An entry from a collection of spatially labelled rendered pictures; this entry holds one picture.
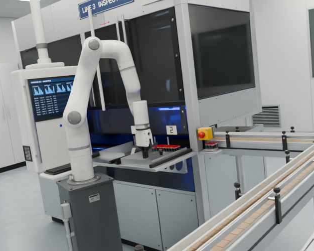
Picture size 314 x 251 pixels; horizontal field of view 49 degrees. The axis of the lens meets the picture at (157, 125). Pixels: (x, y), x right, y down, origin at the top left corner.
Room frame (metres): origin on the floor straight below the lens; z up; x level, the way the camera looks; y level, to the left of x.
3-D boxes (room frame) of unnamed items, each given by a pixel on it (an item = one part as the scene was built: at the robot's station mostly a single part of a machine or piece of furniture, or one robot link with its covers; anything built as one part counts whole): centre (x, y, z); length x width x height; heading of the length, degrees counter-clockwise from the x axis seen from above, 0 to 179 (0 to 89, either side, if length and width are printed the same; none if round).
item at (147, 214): (3.20, 0.20, 0.44); 2.06 x 1.00 x 0.88; 48
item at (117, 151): (2.43, 0.22, 0.90); 0.34 x 0.26 x 0.04; 138
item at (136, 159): (2.12, 0.04, 0.90); 0.34 x 0.26 x 0.04; 138
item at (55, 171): (2.47, 0.65, 0.82); 0.40 x 0.14 x 0.02; 134
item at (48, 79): (2.65, 0.79, 1.19); 0.50 x 0.19 x 0.78; 134
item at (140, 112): (1.96, 0.08, 1.19); 0.09 x 0.08 x 0.13; 13
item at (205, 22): (2.52, -0.56, 1.51); 0.85 x 0.01 x 0.59; 138
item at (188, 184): (2.84, 0.55, 0.73); 1.98 x 0.01 x 0.25; 48
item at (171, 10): (2.20, -0.18, 1.40); 0.04 x 0.01 x 0.80; 48
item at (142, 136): (1.96, 0.09, 1.05); 0.10 x 0.08 x 0.11; 48
